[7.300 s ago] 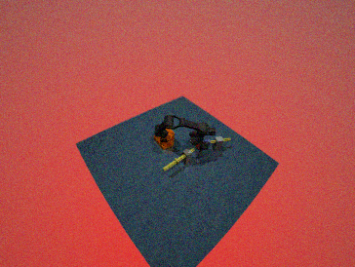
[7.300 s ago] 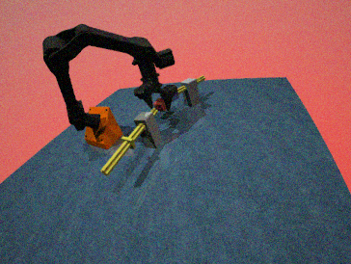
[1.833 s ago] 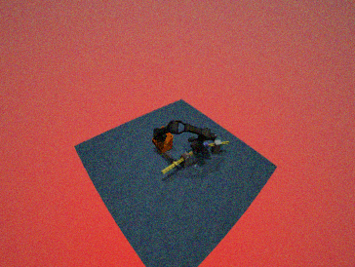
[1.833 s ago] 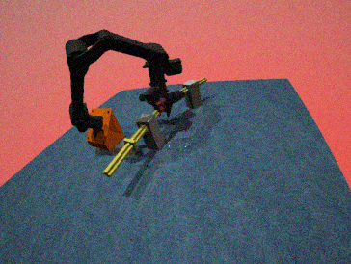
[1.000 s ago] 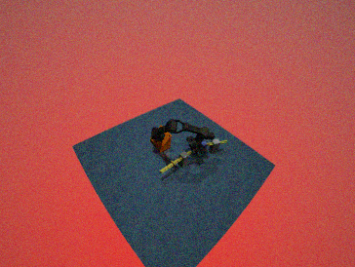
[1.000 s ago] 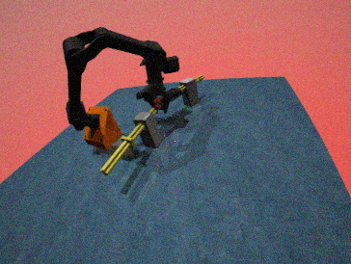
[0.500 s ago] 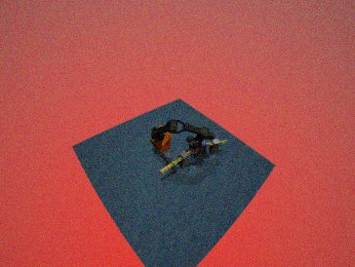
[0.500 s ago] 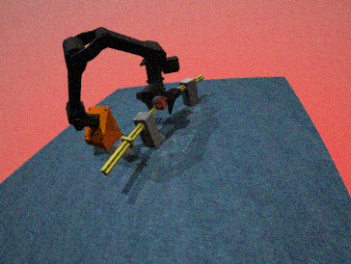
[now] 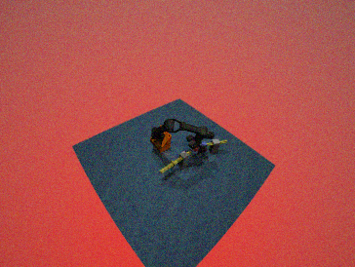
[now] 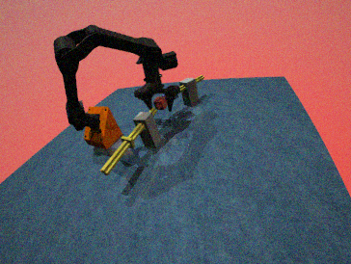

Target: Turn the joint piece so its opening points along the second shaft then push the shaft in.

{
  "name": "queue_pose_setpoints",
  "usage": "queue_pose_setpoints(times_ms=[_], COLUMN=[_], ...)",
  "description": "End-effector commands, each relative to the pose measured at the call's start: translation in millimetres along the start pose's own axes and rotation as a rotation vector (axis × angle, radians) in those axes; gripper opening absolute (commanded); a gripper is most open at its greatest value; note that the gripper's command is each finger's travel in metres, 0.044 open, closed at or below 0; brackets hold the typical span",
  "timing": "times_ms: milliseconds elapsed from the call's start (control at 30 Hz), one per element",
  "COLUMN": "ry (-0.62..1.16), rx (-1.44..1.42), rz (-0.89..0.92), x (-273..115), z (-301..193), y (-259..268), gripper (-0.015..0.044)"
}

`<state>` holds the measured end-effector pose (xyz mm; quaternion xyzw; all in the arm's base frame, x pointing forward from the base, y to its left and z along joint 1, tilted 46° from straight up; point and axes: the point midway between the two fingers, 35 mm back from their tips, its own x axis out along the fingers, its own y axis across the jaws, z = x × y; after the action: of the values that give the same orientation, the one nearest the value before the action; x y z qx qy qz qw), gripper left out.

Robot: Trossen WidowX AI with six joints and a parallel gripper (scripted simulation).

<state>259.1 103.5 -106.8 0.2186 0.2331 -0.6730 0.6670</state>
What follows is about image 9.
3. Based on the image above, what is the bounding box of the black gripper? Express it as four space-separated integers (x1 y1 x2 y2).
186 134 208 155

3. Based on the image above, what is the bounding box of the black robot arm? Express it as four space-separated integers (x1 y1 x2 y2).
151 119 215 149

